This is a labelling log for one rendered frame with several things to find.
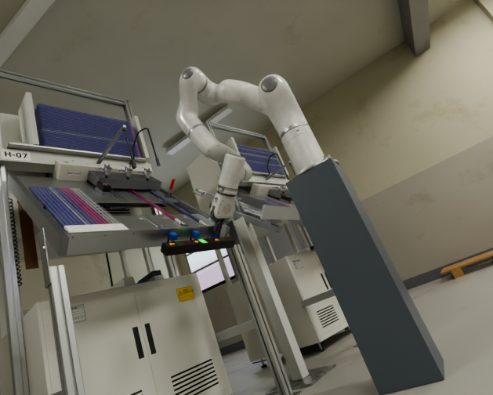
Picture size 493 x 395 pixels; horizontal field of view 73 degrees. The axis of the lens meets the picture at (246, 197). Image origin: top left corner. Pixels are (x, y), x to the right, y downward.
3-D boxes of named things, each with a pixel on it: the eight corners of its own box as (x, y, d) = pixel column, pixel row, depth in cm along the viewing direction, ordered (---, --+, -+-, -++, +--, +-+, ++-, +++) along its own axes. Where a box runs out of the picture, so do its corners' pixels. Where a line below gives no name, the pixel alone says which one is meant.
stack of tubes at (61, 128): (141, 157, 197) (132, 121, 206) (44, 146, 159) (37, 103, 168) (132, 169, 204) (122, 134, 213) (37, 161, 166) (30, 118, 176)
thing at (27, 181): (176, 210, 174) (179, 201, 173) (32, 211, 126) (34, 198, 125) (145, 190, 195) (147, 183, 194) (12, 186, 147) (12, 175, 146)
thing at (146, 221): (222, 233, 150) (225, 226, 149) (66, 246, 101) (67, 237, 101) (197, 218, 162) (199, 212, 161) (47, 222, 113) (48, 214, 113)
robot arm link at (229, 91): (284, 109, 127) (294, 126, 141) (293, 81, 127) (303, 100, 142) (182, 92, 148) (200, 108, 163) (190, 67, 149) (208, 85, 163)
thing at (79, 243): (223, 240, 149) (227, 225, 148) (66, 255, 101) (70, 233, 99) (222, 238, 150) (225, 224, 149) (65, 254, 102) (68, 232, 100)
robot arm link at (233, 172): (228, 183, 143) (214, 183, 136) (235, 153, 141) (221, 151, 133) (243, 189, 139) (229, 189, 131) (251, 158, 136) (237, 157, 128)
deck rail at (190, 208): (226, 239, 151) (230, 226, 150) (223, 240, 149) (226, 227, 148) (148, 191, 197) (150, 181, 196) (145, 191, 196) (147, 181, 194)
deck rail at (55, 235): (66, 255, 101) (69, 237, 100) (59, 256, 99) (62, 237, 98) (12, 186, 147) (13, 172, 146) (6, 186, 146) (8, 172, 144)
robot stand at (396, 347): (444, 360, 102) (343, 168, 126) (444, 380, 87) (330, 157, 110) (387, 375, 109) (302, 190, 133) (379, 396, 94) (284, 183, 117)
